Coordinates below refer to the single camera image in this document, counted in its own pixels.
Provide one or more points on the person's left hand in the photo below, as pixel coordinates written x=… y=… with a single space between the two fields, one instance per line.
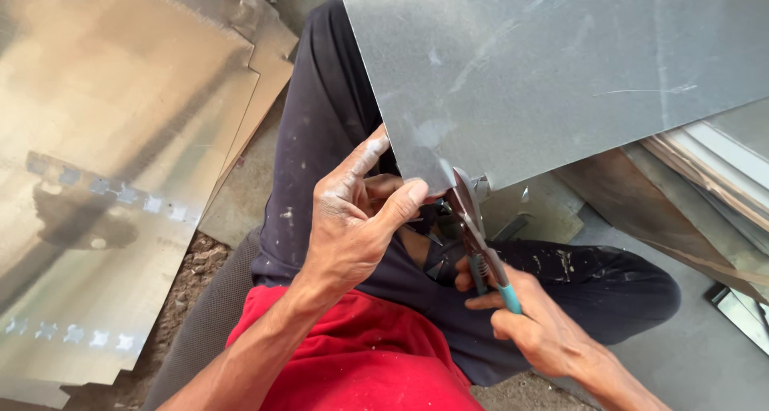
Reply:
x=342 y=218

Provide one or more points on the person's right hand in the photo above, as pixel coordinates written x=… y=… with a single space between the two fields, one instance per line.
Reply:
x=534 y=333

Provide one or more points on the person's right fingers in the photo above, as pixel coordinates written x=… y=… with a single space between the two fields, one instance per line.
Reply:
x=480 y=301

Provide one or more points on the grey galvanised metal sheet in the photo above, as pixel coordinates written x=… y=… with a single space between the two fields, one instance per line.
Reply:
x=540 y=68

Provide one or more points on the triangular metal offcut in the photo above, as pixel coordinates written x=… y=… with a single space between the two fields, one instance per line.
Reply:
x=435 y=271

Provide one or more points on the narrow metal strip offcut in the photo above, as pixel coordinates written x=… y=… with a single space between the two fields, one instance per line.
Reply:
x=512 y=226

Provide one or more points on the dull metal floor plate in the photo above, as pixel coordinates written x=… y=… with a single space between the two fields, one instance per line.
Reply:
x=246 y=182
x=552 y=212

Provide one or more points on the person's red shirt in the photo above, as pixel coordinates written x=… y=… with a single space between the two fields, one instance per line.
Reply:
x=360 y=357

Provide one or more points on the rusty brown metal sheet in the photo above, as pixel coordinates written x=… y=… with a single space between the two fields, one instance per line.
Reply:
x=649 y=218

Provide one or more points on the person's dark stained trousers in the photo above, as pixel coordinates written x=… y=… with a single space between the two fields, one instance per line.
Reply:
x=324 y=128

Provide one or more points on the grey mesh seat cushion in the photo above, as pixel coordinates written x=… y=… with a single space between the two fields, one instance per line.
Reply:
x=204 y=327

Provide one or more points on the pile of pale flat panels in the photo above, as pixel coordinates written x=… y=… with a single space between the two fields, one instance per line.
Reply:
x=721 y=158

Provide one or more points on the stack of shiny metal sheets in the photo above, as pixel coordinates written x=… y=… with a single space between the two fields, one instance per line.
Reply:
x=120 y=158

